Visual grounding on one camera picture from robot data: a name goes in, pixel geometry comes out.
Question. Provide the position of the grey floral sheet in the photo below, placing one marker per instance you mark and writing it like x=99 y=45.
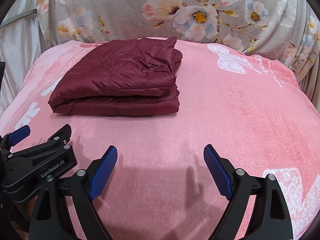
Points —
x=285 y=30

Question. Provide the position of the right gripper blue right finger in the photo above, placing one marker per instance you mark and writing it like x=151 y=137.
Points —
x=270 y=218

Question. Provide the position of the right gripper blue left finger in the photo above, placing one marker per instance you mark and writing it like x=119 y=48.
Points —
x=51 y=219

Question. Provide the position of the silver satin curtain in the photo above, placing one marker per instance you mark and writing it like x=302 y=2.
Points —
x=21 y=44

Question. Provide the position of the pink fleece blanket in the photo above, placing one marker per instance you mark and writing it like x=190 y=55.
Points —
x=161 y=188

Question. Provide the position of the maroon puffer jacket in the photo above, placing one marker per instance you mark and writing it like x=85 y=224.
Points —
x=122 y=77

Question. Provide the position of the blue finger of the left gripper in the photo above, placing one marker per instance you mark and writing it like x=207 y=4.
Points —
x=18 y=135

